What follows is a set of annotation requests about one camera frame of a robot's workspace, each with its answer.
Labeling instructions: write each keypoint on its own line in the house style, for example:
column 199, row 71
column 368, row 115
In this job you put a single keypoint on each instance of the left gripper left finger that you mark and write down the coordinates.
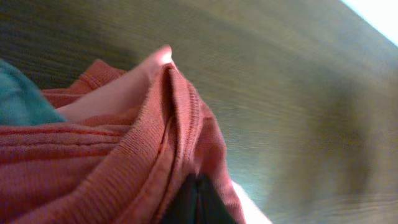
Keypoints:
column 183, row 209

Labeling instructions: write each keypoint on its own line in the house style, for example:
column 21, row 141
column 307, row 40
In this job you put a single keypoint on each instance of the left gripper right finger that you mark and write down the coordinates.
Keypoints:
column 210, row 207

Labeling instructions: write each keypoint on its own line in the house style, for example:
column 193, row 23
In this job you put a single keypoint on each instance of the orange-red t-shirt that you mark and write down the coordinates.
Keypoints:
column 129, row 141

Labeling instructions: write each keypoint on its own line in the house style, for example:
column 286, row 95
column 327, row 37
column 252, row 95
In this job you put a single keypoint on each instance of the grey folded shirt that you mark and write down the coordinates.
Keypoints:
column 22, row 103

